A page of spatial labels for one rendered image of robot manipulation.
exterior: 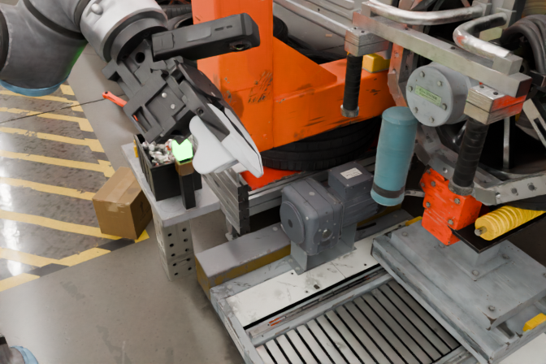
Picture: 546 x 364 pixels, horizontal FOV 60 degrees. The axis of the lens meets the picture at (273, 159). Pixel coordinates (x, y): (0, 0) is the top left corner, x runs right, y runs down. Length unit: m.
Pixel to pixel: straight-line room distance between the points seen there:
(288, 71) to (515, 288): 0.90
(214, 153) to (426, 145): 0.88
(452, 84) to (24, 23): 0.74
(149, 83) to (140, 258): 1.38
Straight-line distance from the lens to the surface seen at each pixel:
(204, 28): 0.52
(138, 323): 1.66
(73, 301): 1.79
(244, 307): 1.55
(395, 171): 1.23
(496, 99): 0.84
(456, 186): 0.93
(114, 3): 0.56
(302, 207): 1.39
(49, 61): 0.66
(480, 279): 1.55
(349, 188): 1.44
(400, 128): 1.17
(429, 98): 1.03
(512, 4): 1.06
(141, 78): 0.56
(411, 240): 1.60
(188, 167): 1.23
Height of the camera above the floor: 1.29
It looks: 34 degrees down
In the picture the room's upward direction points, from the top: straight up
